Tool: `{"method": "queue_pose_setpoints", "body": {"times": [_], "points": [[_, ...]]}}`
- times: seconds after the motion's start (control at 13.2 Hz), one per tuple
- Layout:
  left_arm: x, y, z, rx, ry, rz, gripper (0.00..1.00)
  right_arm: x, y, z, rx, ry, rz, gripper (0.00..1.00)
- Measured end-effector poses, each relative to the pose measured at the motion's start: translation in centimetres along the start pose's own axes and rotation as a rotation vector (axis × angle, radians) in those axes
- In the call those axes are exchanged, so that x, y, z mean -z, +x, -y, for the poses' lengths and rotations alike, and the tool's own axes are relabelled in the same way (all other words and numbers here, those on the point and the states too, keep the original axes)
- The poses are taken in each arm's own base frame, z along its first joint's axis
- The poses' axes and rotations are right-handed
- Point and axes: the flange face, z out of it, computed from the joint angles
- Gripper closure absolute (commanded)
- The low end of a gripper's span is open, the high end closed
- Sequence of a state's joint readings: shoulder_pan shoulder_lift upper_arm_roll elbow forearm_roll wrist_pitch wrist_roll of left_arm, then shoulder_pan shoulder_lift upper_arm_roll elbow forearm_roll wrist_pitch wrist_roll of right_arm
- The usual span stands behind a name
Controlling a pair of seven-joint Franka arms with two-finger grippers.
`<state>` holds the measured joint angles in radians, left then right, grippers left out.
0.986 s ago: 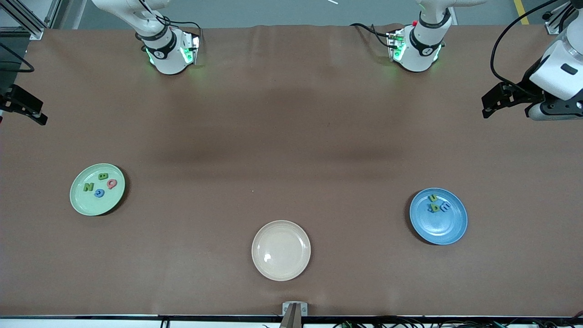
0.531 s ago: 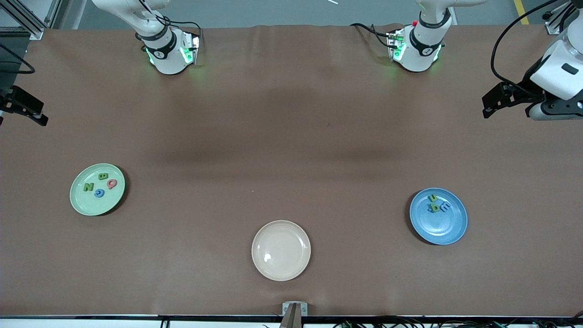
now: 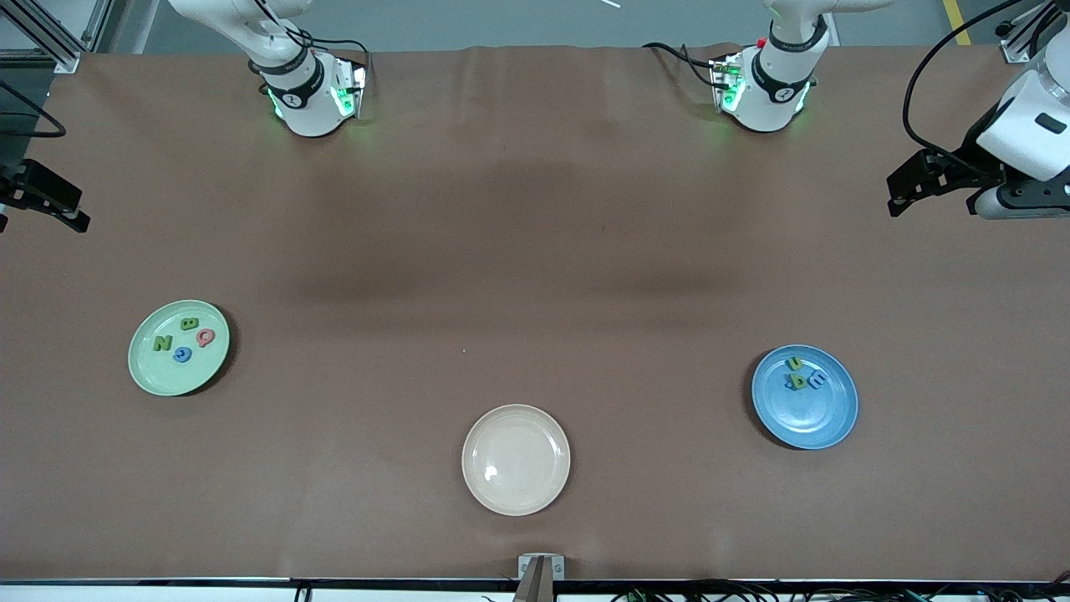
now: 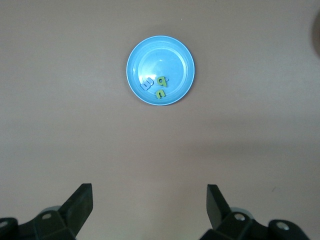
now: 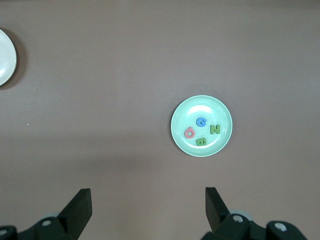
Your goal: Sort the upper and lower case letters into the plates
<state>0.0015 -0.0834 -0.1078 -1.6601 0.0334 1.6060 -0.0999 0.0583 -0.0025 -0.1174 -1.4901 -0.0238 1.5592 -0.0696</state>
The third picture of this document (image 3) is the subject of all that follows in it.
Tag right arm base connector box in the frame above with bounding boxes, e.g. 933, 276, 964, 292
330, 57, 369, 120

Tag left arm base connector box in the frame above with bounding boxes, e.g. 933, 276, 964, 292
709, 52, 746, 114

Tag green plate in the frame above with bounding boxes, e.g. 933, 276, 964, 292
128, 299, 231, 397

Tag blue plate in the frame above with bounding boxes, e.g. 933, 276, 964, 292
751, 344, 859, 451

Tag brown table cover mat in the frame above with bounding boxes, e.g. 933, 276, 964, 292
0, 43, 1070, 580

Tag beige plate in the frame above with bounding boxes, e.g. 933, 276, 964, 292
461, 404, 572, 517

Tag left arm wrist camera bar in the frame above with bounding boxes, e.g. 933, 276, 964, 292
970, 186, 1070, 222

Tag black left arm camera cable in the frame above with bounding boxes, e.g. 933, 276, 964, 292
902, 0, 1050, 176

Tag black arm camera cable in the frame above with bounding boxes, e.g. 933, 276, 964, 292
902, 0, 1050, 176
0, 77, 67, 139

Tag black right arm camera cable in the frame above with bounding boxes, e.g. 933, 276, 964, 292
0, 77, 67, 139

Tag aluminium frame profile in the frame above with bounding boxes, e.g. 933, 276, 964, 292
999, 17, 1046, 64
0, 0, 114, 74

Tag black left arm base cable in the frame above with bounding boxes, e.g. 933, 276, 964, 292
642, 42, 721, 89

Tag black arm base cable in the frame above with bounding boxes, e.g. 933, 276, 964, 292
288, 29, 373, 72
642, 42, 721, 89

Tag black right arm base cable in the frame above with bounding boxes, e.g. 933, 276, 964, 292
288, 29, 373, 72

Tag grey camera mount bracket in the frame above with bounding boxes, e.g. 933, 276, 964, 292
514, 554, 566, 602

